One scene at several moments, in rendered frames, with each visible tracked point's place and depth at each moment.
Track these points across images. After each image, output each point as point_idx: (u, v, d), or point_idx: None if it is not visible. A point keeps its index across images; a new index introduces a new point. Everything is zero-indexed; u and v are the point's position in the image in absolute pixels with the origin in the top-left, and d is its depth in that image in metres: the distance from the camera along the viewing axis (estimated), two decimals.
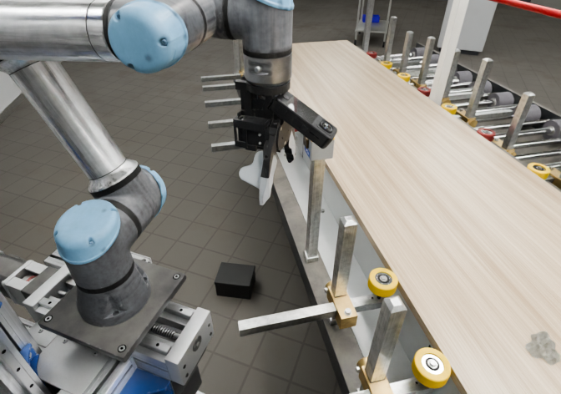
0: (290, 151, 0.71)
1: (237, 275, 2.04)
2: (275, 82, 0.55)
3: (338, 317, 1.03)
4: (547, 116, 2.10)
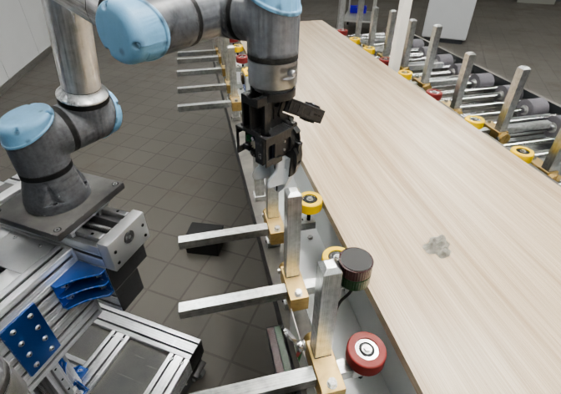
0: None
1: (205, 232, 2.16)
2: (296, 80, 0.56)
3: (269, 234, 1.15)
4: (500, 83, 2.22)
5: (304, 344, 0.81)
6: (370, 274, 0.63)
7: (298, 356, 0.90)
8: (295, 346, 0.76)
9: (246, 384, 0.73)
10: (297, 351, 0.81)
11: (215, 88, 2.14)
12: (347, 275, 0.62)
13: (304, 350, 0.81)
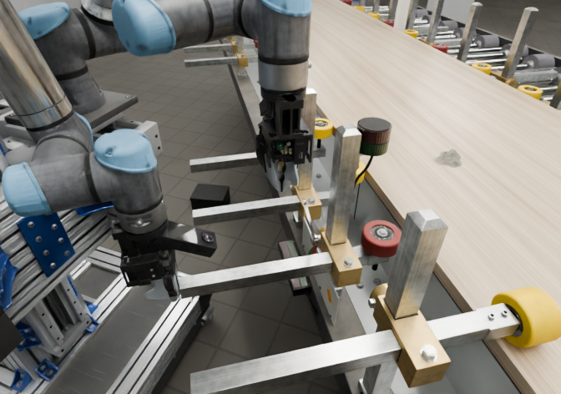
0: (277, 168, 0.68)
1: (211, 192, 2.16)
2: None
3: None
4: (504, 44, 2.22)
5: (319, 237, 0.82)
6: (388, 137, 0.64)
7: None
8: (311, 231, 0.77)
9: (264, 265, 0.74)
10: (312, 243, 0.82)
11: (222, 47, 2.15)
12: (366, 137, 0.63)
13: (319, 242, 0.82)
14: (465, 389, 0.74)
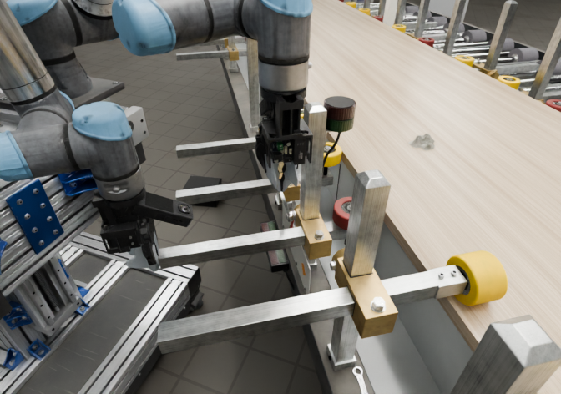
0: (277, 168, 0.68)
1: (204, 184, 2.20)
2: None
3: None
4: (492, 39, 2.27)
5: (294, 214, 0.86)
6: (352, 113, 0.68)
7: None
8: (285, 207, 0.81)
9: (239, 239, 0.78)
10: (287, 219, 0.86)
11: (214, 42, 2.19)
12: (331, 113, 0.67)
13: (294, 219, 0.86)
14: (430, 356, 0.78)
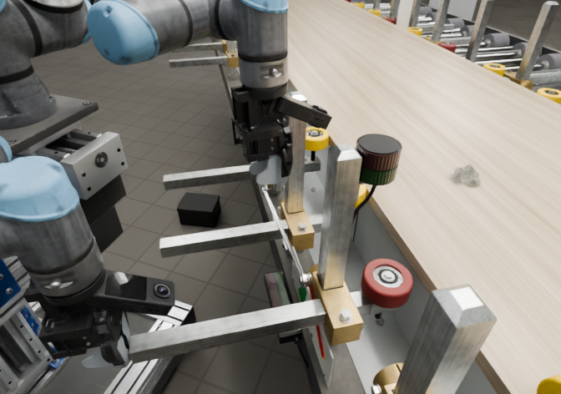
0: None
1: (200, 202, 2.01)
2: (285, 80, 0.56)
3: None
4: (515, 43, 2.07)
5: (308, 275, 0.67)
6: (397, 161, 0.48)
7: (319, 338, 0.65)
8: (290, 250, 0.67)
9: (239, 318, 0.59)
10: (301, 280, 0.66)
11: (211, 47, 2.00)
12: (368, 161, 0.48)
13: (309, 277, 0.66)
14: None
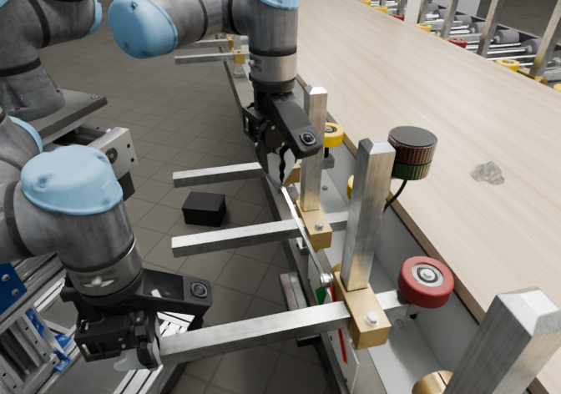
0: (283, 167, 0.68)
1: (205, 201, 1.98)
2: (265, 79, 0.56)
3: None
4: (525, 40, 2.04)
5: (329, 275, 0.64)
6: (432, 154, 0.45)
7: (341, 342, 0.62)
8: (310, 250, 0.64)
9: (272, 319, 0.56)
10: (322, 280, 0.63)
11: (216, 43, 1.97)
12: (402, 154, 0.45)
13: (331, 278, 0.63)
14: None
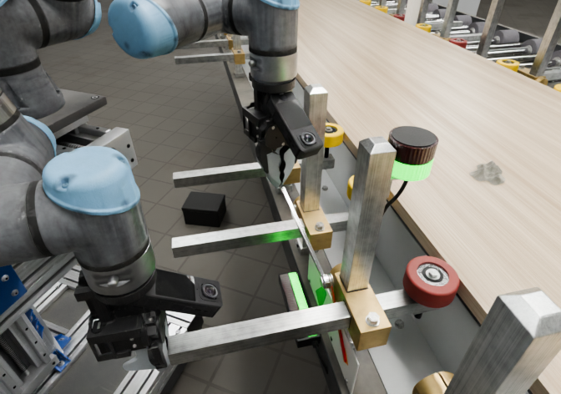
0: (283, 167, 0.68)
1: (205, 201, 1.98)
2: (266, 79, 0.56)
3: None
4: (525, 40, 2.04)
5: (330, 275, 0.64)
6: (433, 154, 0.45)
7: (341, 342, 0.62)
8: (310, 250, 0.64)
9: (280, 318, 0.56)
10: (322, 281, 0.63)
11: (216, 43, 1.96)
12: (403, 154, 0.45)
13: (331, 279, 0.63)
14: None
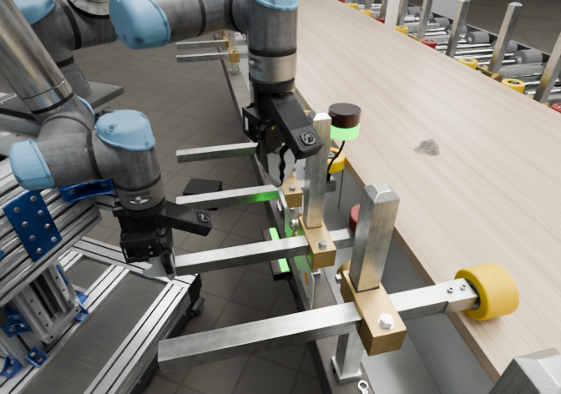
0: (283, 167, 0.68)
1: (204, 187, 2.19)
2: (265, 80, 0.56)
3: None
4: (494, 41, 2.25)
5: (296, 222, 0.84)
6: (357, 121, 0.66)
7: None
8: (289, 217, 0.79)
9: (256, 245, 0.77)
10: (290, 228, 0.84)
11: (214, 44, 2.17)
12: (336, 121, 0.65)
13: (296, 227, 0.84)
14: (436, 367, 0.76)
